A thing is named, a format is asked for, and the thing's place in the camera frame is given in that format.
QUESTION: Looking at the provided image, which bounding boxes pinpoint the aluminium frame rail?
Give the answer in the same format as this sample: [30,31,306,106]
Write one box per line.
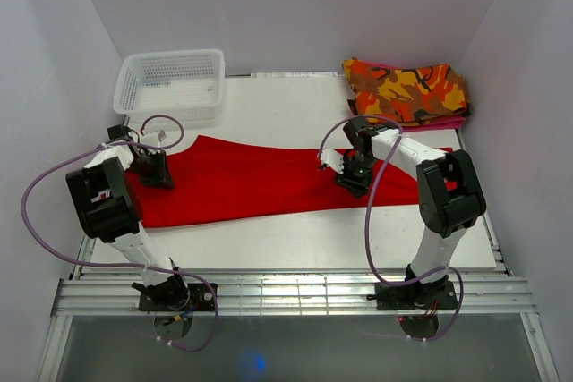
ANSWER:
[52,273,537,317]

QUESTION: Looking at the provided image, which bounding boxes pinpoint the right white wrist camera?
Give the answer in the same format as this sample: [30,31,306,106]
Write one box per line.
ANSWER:
[318,149,344,174]

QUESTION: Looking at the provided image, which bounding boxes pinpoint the white perforated plastic basket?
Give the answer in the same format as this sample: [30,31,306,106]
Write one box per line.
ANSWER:
[113,49,225,122]

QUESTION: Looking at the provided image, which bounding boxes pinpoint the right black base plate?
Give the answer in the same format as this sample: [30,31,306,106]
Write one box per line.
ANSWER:
[366,281,458,310]

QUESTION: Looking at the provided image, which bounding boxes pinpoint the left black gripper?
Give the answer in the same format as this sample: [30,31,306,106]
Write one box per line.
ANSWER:
[126,149,175,190]

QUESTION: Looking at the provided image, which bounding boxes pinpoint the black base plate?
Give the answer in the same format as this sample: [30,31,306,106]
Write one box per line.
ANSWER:
[137,283,215,313]
[366,281,458,310]

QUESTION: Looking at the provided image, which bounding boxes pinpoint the orange camouflage folded trousers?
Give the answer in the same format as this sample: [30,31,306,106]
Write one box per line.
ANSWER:
[342,56,471,126]

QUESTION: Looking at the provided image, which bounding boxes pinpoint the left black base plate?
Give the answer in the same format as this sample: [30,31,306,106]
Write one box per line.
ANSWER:
[137,283,215,313]

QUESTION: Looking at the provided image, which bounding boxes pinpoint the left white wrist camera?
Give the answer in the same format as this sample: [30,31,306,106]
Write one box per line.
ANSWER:
[140,130,167,148]

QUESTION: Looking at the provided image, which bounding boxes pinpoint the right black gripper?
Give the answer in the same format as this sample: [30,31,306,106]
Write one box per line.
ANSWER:
[334,154,379,199]

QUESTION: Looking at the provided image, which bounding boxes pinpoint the red trousers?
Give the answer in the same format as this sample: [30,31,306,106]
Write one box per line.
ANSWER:
[124,133,453,230]

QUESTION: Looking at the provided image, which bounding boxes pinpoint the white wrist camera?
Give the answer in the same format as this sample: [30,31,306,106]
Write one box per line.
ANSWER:
[318,149,344,174]
[140,130,167,148]

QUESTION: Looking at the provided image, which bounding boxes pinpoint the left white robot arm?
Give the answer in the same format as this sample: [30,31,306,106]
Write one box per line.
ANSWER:
[65,125,190,310]

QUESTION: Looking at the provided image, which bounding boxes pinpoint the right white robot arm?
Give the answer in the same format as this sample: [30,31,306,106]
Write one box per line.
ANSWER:
[321,116,486,310]

